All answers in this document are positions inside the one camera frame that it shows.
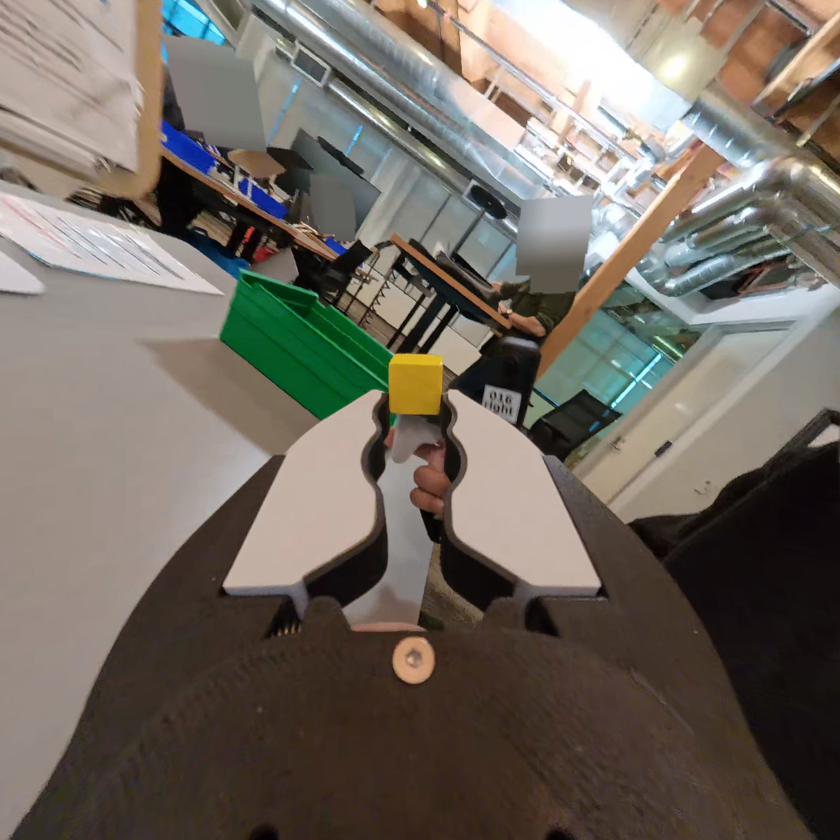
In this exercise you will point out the green plastic bin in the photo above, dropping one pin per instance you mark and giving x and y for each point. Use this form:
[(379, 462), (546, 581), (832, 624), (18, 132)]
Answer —
[(295, 341)]

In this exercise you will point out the grey desk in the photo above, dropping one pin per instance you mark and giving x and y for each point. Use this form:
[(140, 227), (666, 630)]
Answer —
[(131, 459)]

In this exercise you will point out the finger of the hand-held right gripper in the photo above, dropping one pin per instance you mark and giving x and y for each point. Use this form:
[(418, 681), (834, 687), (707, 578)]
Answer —
[(407, 433)]

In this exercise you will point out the black office chair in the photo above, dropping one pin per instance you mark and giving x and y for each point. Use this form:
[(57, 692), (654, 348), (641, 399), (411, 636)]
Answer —
[(341, 269), (577, 420)]

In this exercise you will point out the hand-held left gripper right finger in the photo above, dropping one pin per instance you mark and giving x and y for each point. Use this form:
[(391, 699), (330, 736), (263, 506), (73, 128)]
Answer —
[(518, 512)]

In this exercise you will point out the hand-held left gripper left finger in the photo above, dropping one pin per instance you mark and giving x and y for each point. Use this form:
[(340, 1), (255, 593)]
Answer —
[(315, 499)]

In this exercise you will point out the person's right hand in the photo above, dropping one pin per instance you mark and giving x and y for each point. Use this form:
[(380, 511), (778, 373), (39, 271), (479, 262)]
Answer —
[(430, 482)]

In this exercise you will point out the black monitor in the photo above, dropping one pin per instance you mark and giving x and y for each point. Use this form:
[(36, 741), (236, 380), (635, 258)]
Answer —
[(328, 154)]

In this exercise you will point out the wooden top standing desk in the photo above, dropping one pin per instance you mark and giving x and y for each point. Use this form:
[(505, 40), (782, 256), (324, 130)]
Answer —
[(446, 275)]

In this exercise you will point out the long wooden table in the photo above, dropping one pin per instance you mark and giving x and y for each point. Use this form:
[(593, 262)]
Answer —
[(216, 187)]

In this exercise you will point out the wooden post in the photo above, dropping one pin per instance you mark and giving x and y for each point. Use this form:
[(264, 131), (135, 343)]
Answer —
[(630, 262)]

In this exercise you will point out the black floor lamp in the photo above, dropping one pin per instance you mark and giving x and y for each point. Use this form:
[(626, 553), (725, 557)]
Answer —
[(489, 200)]

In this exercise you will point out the small white paper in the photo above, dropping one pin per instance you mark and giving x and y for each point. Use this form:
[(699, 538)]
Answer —
[(16, 275)]

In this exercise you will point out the instruction sheet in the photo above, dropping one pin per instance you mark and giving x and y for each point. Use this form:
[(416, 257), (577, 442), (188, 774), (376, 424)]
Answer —
[(59, 65)]

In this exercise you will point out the blue plastic bin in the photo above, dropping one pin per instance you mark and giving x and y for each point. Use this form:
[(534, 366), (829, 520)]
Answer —
[(187, 148)]

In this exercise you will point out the printed paper sheet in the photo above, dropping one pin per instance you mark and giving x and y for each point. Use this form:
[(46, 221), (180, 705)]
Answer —
[(98, 246)]

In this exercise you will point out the black framed sign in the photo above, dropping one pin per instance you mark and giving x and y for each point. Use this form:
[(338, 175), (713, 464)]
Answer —
[(794, 438)]

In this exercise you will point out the white door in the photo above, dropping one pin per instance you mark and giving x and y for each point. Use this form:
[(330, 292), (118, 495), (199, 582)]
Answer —
[(689, 420)]

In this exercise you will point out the silver pipe bundle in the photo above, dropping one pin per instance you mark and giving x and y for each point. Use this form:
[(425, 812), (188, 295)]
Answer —
[(754, 216)]

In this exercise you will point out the person's right forearm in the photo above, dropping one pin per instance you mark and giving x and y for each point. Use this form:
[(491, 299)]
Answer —
[(722, 505)]

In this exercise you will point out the small yellow wooden cube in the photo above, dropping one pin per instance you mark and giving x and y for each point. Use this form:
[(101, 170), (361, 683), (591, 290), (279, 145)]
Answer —
[(415, 387)]

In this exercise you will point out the silver ventilation duct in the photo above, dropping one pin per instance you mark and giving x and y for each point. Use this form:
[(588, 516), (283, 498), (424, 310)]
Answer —
[(394, 72)]

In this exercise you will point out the brown cardboard box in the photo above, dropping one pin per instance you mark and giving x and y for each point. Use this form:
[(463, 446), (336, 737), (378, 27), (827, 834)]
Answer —
[(253, 163)]

